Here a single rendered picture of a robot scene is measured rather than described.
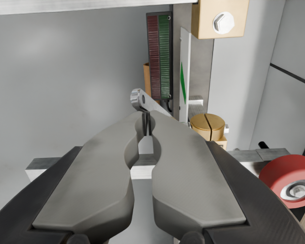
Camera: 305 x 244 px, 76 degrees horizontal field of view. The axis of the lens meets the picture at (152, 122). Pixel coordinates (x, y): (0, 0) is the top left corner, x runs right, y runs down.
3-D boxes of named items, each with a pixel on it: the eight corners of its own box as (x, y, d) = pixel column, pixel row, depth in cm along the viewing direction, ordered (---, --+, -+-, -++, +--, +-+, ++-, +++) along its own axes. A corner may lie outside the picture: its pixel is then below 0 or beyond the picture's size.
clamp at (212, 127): (185, 175, 38) (189, 196, 34) (187, 113, 31) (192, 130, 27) (214, 174, 38) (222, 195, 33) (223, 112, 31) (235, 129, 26)
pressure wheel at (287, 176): (236, 160, 39) (264, 213, 29) (243, 126, 35) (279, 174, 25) (277, 159, 39) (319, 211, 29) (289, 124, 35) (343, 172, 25)
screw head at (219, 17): (211, 34, 21) (214, 36, 20) (213, 12, 20) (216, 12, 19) (231, 33, 21) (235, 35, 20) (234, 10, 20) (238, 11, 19)
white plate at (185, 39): (177, 142, 49) (182, 171, 40) (179, 26, 36) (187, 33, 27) (180, 142, 49) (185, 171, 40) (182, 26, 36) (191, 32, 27)
